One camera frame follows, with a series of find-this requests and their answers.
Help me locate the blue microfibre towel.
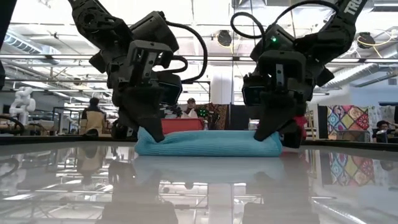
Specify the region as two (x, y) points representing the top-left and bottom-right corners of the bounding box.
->
(134, 126), (284, 158)

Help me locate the red box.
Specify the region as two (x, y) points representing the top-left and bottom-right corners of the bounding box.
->
(160, 118), (205, 135)

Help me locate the person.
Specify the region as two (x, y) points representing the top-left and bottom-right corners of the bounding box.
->
(371, 120), (398, 143)
(78, 97), (107, 137)
(183, 97), (199, 119)

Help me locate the yellow looped cable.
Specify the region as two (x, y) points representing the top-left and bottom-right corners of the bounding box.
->
(357, 33), (398, 59)

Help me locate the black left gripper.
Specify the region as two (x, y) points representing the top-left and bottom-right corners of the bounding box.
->
(107, 11), (180, 143)

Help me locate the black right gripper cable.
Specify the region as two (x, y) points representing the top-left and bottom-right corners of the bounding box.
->
(229, 0), (340, 47)

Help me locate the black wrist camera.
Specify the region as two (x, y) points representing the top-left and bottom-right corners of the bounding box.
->
(160, 72), (183, 106)
(241, 73), (266, 106)

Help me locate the colourful patterned quilt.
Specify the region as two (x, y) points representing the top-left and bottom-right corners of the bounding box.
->
(326, 105), (371, 141)

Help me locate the dark patterned cloth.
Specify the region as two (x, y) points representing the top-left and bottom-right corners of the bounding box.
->
(198, 103), (230, 131)

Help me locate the black aluminium table frame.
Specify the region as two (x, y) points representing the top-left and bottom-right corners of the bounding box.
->
(0, 134), (398, 152)

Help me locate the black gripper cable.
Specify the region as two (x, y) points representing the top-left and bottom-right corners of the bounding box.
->
(229, 0), (340, 47)
(163, 19), (208, 85)

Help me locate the small red object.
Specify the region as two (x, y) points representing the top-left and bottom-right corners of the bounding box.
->
(294, 114), (308, 131)

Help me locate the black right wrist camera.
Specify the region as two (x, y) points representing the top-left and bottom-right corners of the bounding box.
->
(241, 73), (266, 106)

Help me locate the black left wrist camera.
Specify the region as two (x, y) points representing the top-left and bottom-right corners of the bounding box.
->
(160, 72), (183, 106)

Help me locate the black metal rack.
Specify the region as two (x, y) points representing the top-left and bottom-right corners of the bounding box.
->
(52, 106), (82, 135)

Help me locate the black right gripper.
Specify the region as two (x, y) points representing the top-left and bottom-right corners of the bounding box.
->
(250, 24), (315, 149)

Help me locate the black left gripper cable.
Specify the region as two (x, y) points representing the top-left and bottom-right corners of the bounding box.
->
(163, 19), (208, 85)

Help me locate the silver ventilation duct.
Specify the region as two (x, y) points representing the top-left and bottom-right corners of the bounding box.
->
(323, 63), (398, 90)

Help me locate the round black ceiling fixture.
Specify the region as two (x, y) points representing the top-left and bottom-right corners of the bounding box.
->
(216, 29), (233, 47)
(356, 32), (376, 50)

